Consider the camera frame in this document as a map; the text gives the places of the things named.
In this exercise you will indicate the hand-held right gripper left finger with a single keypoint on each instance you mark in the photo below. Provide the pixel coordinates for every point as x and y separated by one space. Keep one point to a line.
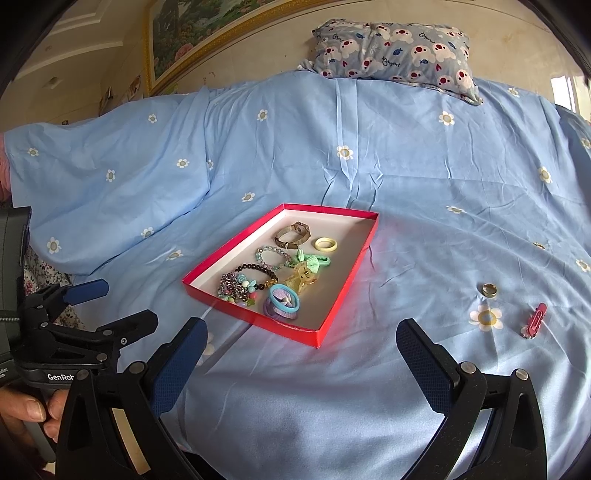
178 364

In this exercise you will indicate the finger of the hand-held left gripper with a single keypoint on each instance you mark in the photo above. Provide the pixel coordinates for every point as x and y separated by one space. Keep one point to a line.
134 323
90 290

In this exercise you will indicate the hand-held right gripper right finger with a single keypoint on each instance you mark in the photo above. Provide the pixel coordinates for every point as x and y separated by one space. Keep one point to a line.
425 364

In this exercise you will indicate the golden hair claw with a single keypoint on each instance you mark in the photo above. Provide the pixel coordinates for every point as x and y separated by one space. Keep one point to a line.
300 279

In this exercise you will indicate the red cardboard box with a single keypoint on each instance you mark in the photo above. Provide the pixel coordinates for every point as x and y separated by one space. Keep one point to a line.
341 240

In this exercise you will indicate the person's left hand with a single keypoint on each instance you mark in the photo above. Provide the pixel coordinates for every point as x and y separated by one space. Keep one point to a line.
27 408

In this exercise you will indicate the floral patterned cloth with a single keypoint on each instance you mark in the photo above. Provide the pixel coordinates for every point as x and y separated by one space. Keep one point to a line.
46 272

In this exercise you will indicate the pink hair clip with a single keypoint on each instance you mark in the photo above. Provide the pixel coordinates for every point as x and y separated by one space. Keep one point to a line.
535 318

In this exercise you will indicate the blue flower print bed sheet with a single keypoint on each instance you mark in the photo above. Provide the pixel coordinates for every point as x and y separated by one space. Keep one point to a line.
369 161

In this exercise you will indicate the gold framed painting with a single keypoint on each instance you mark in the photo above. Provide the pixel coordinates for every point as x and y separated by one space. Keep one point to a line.
184 27

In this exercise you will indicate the cartoon print pillow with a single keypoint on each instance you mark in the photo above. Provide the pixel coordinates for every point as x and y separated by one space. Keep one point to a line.
392 50

